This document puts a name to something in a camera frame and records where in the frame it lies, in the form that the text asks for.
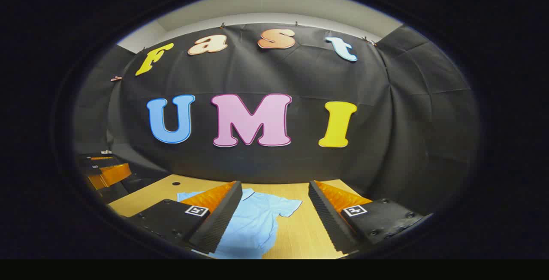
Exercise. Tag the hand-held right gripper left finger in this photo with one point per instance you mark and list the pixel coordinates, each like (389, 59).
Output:
(218, 222)

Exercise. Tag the light blue T-shirt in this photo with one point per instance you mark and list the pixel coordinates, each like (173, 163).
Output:
(253, 228)

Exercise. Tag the black backdrop cloth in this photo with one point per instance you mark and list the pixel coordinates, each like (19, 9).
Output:
(386, 112)

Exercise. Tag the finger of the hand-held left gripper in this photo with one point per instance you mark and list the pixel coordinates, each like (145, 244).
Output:
(113, 173)
(102, 158)

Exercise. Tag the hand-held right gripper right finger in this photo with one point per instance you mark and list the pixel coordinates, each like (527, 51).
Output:
(328, 218)

